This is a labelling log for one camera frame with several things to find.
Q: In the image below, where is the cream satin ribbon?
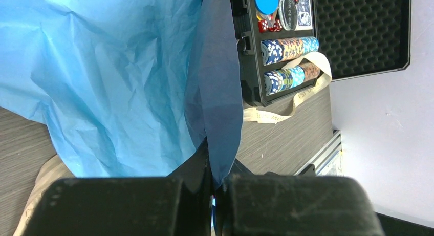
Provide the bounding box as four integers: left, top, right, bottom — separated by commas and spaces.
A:
14, 52, 332, 235

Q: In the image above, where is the blue round chip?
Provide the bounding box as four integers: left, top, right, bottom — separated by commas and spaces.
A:
254, 0, 279, 14

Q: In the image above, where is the blue paper bouquet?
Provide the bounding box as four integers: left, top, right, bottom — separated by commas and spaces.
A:
1, 0, 243, 186

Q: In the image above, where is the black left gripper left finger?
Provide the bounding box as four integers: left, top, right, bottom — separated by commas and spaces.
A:
24, 140, 212, 235

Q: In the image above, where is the playing card deck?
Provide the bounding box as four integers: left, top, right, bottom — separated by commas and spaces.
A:
295, 0, 313, 31

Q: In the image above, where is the black poker chip case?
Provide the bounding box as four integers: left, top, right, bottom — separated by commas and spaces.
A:
231, 0, 412, 106

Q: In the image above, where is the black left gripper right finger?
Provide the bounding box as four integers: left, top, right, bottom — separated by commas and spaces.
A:
215, 159, 384, 235

